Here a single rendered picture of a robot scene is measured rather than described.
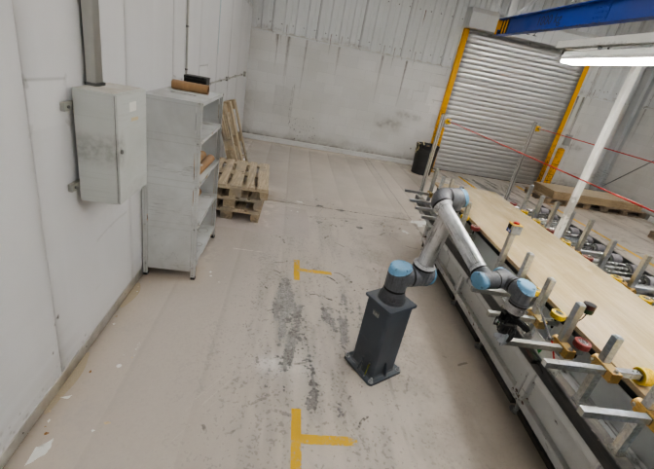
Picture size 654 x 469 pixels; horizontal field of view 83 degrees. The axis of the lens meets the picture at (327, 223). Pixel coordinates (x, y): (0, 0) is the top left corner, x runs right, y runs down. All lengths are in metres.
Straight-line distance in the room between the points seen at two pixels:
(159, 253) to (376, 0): 7.58
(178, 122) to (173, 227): 0.88
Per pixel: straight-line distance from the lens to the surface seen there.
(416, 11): 9.72
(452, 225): 2.12
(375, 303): 2.56
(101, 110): 2.26
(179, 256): 3.49
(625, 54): 2.98
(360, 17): 9.46
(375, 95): 9.50
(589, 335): 2.53
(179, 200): 3.27
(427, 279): 2.59
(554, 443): 2.91
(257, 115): 9.42
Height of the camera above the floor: 1.97
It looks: 23 degrees down
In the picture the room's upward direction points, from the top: 11 degrees clockwise
